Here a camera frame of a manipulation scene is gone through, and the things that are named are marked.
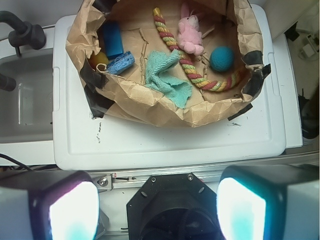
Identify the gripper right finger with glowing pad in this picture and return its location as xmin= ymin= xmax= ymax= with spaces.
xmin=216 ymin=164 xmax=320 ymax=240

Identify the yellow orange rubber toy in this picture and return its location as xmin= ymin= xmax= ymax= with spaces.
xmin=88 ymin=51 xmax=109 ymax=70

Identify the grey sink basin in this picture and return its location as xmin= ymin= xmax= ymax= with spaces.
xmin=0 ymin=48 xmax=53 ymax=144

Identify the white power adapter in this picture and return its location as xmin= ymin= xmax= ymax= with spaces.
xmin=300 ymin=34 xmax=320 ymax=59

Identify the white plastic bin lid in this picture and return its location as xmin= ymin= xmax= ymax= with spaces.
xmin=52 ymin=5 xmax=286 ymax=171

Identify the black octagonal mount plate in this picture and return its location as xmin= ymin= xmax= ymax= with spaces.
xmin=126 ymin=173 xmax=224 ymax=240

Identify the aluminium frame rail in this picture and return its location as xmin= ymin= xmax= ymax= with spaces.
xmin=89 ymin=164 xmax=320 ymax=193

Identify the multicolour braided rope toy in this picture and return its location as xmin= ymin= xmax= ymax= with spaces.
xmin=152 ymin=7 xmax=249 ymax=92

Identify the black faucet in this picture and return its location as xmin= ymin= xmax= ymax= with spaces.
xmin=0 ymin=10 xmax=47 ymax=57

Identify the blue rectangular block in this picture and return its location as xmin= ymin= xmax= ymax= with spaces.
xmin=102 ymin=21 xmax=124 ymax=60

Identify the crumpled brown paper bag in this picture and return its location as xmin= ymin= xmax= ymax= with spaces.
xmin=66 ymin=0 xmax=271 ymax=128

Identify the mint green cloth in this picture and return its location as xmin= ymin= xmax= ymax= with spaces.
xmin=145 ymin=49 xmax=192 ymax=109

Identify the teal knitted ball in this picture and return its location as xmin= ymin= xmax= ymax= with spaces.
xmin=209 ymin=46 xmax=235 ymax=72

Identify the black cable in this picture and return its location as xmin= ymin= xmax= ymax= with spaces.
xmin=0 ymin=153 xmax=35 ymax=172

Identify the pink plush bunny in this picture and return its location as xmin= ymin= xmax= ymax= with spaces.
xmin=177 ymin=2 xmax=204 ymax=56

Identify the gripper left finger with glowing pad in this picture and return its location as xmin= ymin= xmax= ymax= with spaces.
xmin=0 ymin=170 xmax=100 ymax=240

